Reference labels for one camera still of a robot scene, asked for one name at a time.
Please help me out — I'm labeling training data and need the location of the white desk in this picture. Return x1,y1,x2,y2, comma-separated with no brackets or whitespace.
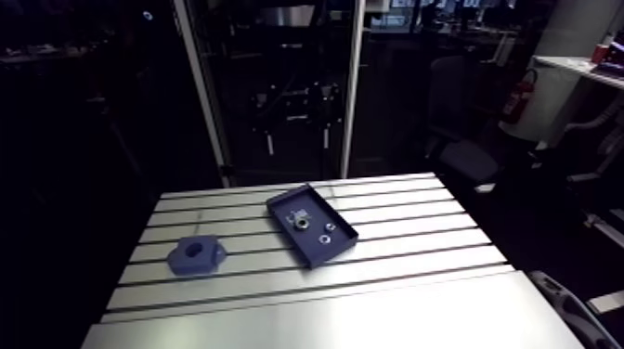
531,54,624,91

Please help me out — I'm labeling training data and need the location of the red fire extinguisher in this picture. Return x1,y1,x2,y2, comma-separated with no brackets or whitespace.
501,68,539,125

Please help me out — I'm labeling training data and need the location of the dark blue-grey tray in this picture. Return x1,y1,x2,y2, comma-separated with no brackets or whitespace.
266,183,360,270

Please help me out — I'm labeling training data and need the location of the pale aluminium post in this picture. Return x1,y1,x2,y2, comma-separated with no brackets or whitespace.
173,0,232,189
339,0,367,179

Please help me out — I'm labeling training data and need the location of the dark office chair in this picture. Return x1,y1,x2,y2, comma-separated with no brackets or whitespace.
424,54,501,186

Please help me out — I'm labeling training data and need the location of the dark blue-grey housing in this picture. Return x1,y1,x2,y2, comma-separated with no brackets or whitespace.
166,235,228,277

